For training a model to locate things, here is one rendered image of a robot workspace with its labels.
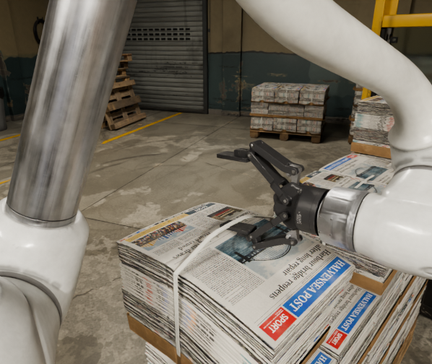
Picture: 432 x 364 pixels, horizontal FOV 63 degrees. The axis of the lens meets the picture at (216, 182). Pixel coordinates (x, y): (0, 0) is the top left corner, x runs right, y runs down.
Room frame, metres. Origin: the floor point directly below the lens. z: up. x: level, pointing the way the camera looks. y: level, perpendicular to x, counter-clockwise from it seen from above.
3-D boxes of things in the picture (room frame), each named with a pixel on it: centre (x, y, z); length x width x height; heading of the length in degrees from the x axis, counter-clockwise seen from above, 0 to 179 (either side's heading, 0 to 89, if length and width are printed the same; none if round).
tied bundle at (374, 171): (1.29, -0.63, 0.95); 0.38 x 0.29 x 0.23; 47
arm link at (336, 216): (0.47, -0.19, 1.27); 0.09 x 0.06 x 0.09; 138
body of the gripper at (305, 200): (0.52, -0.14, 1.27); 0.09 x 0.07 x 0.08; 48
